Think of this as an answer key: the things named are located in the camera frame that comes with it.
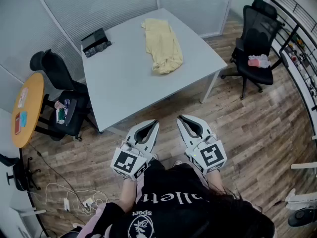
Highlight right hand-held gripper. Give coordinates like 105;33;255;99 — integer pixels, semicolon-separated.
176;114;228;175

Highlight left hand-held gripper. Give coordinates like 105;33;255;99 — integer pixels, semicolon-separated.
110;119;160;182

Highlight pale yellow cloth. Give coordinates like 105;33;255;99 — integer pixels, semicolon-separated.
141;18;184;75

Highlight person's left forearm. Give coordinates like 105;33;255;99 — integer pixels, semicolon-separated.
119;177;138;214

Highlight person's right forearm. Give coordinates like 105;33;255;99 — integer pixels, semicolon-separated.
207;169;223;190

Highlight grey table leg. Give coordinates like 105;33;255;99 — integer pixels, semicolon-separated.
200;69;221;105

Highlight person's black pink shirt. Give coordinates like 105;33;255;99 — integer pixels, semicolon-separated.
80;159;275;238

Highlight green white packet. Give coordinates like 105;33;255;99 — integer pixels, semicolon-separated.
56;108;66;124

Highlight black office chair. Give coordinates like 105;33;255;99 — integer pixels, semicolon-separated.
220;0;283;100
29;49;92;142

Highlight black folded umbrella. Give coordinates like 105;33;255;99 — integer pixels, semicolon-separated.
85;41;114;58

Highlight white crumpled plastic bag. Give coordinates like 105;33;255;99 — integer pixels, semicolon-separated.
248;54;272;68

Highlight black flat box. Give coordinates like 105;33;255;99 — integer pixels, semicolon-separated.
81;28;110;54

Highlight round wooden table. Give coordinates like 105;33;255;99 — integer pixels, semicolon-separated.
11;72;45;149

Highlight pink white packet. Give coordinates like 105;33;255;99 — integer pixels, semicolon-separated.
17;87;29;108

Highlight red book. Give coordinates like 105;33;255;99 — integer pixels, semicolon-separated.
14;113;21;135

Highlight black chair base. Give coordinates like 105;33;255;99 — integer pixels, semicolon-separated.
0;154;42;192

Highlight black metal shelf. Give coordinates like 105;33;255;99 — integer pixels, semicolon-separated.
264;0;317;140

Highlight black floor cable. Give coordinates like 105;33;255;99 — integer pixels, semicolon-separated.
27;142;87;227

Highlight white floor cable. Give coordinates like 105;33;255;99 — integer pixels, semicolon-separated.
32;182;109;217

